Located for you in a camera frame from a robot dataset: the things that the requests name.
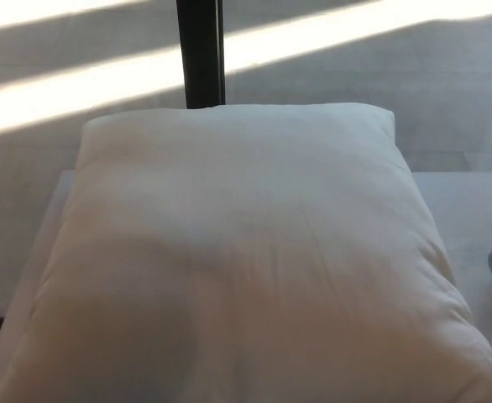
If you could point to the black vertical post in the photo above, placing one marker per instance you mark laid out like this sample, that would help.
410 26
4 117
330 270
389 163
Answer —
202 50

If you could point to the white pillow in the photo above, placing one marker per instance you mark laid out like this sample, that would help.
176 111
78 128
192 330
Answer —
246 252

